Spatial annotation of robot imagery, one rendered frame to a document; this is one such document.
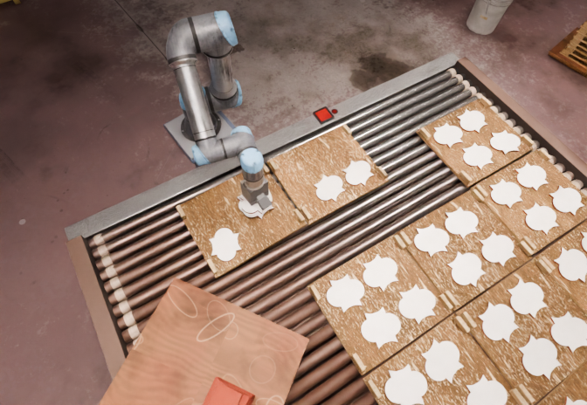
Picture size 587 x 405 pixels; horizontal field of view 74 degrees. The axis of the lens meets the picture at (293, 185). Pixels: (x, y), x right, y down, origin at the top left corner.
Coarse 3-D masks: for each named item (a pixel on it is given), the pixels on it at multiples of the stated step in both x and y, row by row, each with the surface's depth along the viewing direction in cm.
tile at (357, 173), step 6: (354, 162) 171; (360, 162) 171; (366, 162) 172; (348, 168) 170; (354, 168) 170; (360, 168) 170; (366, 168) 170; (348, 174) 168; (354, 174) 168; (360, 174) 169; (366, 174) 169; (372, 174) 169; (348, 180) 167; (354, 180) 167; (360, 180) 167; (366, 180) 167
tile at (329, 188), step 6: (324, 180) 166; (330, 180) 166; (336, 180) 167; (318, 186) 165; (324, 186) 165; (330, 186) 165; (336, 186) 165; (318, 192) 163; (324, 192) 163; (330, 192) 164; (336, 192) 164; (324, 198) 162; (330, 198) 162
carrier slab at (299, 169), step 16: (336, 128) 182; (304, 144) 177; (320, 144) 177; (336, 144) 177; (352, 144) 177; (288, 160) 172; (304, 160) 172; (320, 160) 173; (336, 160) 173; (352, 160) 173; (368, 160) 173; (288, 176) 168; (304, 176) 168; (320, 176) 168; (288, 192) 164; (304, 192) 164; (352, 192) 165; (368, 192) 166; (320, 208) 161; (336, 208) 161
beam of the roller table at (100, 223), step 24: (408, 72) 204; (432, 72) 205; (360, 96) 195; (384, 96) 195; (312, 120) 186; (336, 120) 187; (264, 144) 178; (288, 144) 181; (216, 168) 171; (144, 192) 164; (168, 192) 165; (96, 216) 158; (120, 216) 158
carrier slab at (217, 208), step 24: (216, 192) 163; (240, 192) 163; (192, 216) 157; (216, 216) 157; (240, 216) 158; (264, 216) 158; (288, 216) 158; (240, 240) 153; (264, 240) 153; (216, 264) 147
